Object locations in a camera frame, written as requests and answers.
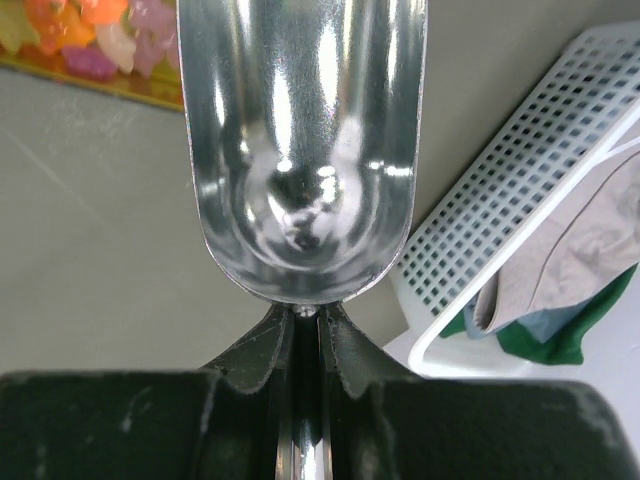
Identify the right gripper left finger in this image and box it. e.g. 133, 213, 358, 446
1, 306, 293, 479

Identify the beige bucket hat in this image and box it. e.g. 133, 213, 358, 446
467, 153, 639, 335

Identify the blue-grey garment in basket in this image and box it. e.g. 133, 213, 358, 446
462, 301, 588, 343

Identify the white plastic basket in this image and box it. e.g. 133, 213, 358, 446
390, 21, 639, 377

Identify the golden tin with star candies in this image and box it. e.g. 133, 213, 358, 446
1, 1, 183, 111

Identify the metal scoop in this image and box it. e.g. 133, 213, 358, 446
177, 1, 428, 479

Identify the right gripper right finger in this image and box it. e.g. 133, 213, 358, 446
318, 304, 639, 479

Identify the green garment in basket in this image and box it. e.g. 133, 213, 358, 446
439, 266, 637, 366

